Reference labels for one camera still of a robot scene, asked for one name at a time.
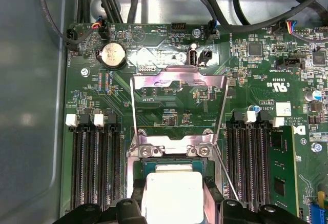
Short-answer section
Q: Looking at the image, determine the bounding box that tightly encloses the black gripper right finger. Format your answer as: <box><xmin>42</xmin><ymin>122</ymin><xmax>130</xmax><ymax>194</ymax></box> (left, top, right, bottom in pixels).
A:
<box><xmin>203</xmin><ymin>177</ymin><xmax>305</xmax><ymax>224</ymax></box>

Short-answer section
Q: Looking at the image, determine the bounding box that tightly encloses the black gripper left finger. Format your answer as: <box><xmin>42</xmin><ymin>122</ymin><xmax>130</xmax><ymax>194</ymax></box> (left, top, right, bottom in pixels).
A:
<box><xmin>59</xmin><ymin>179</ymin><xmax>147</xmax><ymax>224</ymax></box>

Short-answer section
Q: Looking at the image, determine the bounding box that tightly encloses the metal wire locking lever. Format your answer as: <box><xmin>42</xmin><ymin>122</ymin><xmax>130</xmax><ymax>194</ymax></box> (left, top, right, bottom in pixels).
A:
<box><xmin>212</xmin><ymin>143</ymin><xmax>241</xmax><ymax>203</ymax></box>

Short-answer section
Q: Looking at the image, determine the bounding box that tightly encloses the silver CPU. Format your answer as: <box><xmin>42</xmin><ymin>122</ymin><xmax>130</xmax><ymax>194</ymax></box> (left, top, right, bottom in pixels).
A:
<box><xmin>141</xmin><ymin>158</ymin><xmax>218</xmax><ymax>224</ymax></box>

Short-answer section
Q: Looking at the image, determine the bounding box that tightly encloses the black RAM slot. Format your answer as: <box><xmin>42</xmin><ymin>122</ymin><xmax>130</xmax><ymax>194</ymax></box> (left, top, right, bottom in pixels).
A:
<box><xmin>239</xmin><ymin>111</ymin><xmax>257</xmax><ymax>209</ymax></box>
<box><xmin>225</xmin><ymin>111</ymin><xmax>244</xmax><ymax>204</ymax></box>
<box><xmin>66</xmin><ymin>113</ymin><xmax>84</xmax><ymax>213</ymax></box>
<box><xmin>79</xmin><ymin>113</ymin><xmax>96</xmax><ymax>209</ymax></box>
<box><xmin>253</xmin><ymin>111</ymin><xmax>272</xmax><ymax>209</ymax></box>
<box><xmin>93</xmin><ymin>113</ymin><xmax>110</xmax><ymax>209</ymax></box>
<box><xmin>107</xmin><ymin>113</ymin><xmax>123</xmax><ymax>204</ymax></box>

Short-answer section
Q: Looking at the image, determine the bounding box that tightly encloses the CPU socket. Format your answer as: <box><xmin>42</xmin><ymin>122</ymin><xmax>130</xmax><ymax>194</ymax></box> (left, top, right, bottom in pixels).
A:
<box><xmin>127</xmin><ymin>141</ymin><xmax>225</xmax><ymax>209</ymax></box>

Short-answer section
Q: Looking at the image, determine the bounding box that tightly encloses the green RAM stick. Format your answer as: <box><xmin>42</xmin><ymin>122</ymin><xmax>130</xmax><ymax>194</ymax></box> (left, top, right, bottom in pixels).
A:
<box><xmin>268</xmin><ymin>125</ymin><xmax>300</xmax><ymax>217</ymax></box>

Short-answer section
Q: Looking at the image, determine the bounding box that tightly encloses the green motherboard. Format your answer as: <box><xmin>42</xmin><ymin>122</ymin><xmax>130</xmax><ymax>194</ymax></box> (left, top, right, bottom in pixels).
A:
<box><xmin>60</xmin><ymin>21</ymin><xmax>328</xmax><ymax>224</ymax></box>

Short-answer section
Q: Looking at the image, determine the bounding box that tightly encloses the small blue capacitor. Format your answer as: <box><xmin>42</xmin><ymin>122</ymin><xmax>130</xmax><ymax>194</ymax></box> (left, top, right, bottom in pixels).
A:
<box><xmin>304</xmin><ymin>89</ymin><xmax>323</xmax><ymax>101</ymax></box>

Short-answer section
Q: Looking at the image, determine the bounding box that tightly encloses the round coin battery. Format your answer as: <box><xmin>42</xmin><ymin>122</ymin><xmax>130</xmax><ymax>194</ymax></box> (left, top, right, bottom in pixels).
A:
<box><xmin>96</xmin><ymin>41</ymin><xmax>128</xmax><ymax>69</ymax></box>

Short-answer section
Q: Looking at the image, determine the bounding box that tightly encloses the internal USB port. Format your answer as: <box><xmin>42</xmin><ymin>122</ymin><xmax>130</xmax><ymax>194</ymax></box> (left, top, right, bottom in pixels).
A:
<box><xmin>189</xmin><ymin>49</ymin><xmax>199</xmax><ymax>67</ymax></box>

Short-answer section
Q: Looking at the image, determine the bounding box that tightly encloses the coloured fan wire connector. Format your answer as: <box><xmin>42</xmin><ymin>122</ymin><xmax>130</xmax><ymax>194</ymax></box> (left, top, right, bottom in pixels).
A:
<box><xmin>93</xmin><ymin>20</ymin><xmax>108</xmax><ymax>39</ymax></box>

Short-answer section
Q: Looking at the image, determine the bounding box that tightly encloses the thick black wire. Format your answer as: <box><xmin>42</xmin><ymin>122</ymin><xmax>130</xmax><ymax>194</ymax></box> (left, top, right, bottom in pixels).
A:
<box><xmin>196</xmin><ymin>0</ymin><xmax>328</xmax><ymax>27</ymax></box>

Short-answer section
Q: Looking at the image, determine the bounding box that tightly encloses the grey flat wire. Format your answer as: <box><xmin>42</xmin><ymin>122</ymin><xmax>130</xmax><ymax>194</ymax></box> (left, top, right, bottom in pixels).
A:
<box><xmin>183</xmin><ymin>0</ymin><xmax>218</xmax><ymax>26</ymax></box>

